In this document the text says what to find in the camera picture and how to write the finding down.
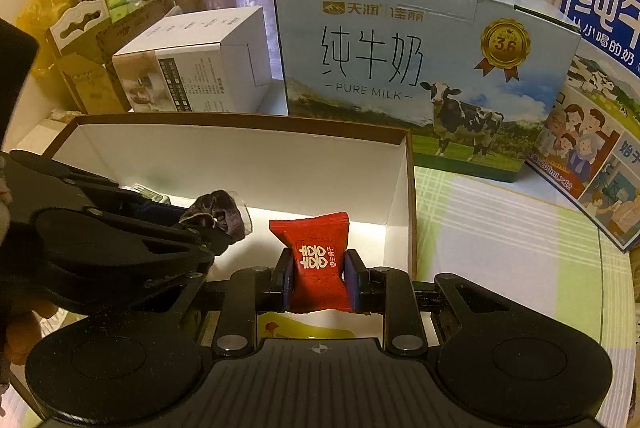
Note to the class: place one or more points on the small green boxes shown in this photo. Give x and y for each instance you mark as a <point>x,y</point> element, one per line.
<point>127,0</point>

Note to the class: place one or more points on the dark blue milk carton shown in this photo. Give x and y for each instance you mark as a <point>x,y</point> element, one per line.
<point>600,107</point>

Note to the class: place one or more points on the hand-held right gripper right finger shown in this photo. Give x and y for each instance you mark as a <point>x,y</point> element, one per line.
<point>352,278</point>

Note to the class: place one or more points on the yellow chestnut snack packet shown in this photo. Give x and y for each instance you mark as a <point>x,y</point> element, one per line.
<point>320,333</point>

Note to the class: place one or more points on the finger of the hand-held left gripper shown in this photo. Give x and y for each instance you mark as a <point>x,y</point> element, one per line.
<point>200,240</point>
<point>155,209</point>

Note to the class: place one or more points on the person's left hand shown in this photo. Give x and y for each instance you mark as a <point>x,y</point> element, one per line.
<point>27,333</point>

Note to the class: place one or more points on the white printed box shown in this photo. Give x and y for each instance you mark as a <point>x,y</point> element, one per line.
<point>200,57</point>

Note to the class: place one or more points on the light blue milk carton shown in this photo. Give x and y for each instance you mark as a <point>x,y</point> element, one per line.
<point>375,82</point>

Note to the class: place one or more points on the yellow plastic bag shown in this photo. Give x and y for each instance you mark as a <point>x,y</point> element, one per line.
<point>42,17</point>

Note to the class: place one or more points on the dark dried fruit packet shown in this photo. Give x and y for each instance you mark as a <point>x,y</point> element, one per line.
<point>220,213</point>

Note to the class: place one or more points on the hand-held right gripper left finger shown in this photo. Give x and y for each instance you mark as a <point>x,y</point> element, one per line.
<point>287,275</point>

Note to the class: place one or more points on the red candy packet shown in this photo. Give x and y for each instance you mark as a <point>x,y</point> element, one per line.
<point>315,258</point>

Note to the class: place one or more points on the checked tablecloth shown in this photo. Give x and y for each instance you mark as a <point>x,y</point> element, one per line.
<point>500,248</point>

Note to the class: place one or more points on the brown cardboard hang-tab box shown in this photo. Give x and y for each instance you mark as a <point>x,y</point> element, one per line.
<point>80,57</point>

